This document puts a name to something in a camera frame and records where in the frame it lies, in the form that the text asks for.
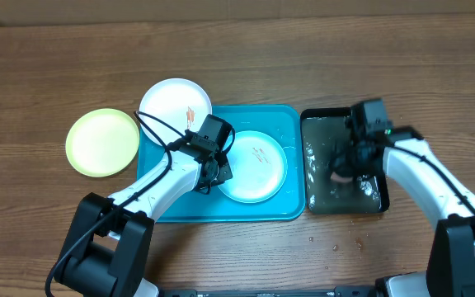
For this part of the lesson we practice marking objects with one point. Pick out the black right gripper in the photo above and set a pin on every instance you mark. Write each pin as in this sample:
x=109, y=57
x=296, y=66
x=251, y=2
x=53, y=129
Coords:
x=342, y=165

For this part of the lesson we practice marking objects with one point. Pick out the teal plastic tray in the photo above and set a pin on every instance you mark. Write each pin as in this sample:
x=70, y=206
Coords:
x=282, y=124

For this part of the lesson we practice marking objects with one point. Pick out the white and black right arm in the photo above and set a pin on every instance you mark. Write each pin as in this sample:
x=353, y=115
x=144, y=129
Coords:
x=403, y=155

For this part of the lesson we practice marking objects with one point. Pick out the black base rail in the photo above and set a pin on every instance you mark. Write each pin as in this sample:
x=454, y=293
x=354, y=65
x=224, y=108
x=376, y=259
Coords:
x=339, y=291

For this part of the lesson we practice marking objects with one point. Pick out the light blue plate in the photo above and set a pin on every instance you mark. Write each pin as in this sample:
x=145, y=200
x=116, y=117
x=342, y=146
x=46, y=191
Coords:
x=259, y=167

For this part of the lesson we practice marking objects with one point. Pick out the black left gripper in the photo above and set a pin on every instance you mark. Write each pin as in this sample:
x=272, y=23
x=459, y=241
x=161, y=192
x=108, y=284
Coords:
x=225, y=172

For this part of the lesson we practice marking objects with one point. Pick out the yellow-green plate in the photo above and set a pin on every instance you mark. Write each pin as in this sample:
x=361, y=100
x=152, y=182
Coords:
x=102, y=142

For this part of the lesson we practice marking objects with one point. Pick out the black water tray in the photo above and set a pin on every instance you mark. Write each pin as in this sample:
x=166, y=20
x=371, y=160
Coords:
x=322, y=130

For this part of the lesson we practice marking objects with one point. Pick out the white plate with red stain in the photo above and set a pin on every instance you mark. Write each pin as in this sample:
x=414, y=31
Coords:
x=179, y=102

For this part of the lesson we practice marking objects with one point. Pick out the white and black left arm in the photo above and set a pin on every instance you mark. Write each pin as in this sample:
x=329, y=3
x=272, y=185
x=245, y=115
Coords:
x=106, y=248

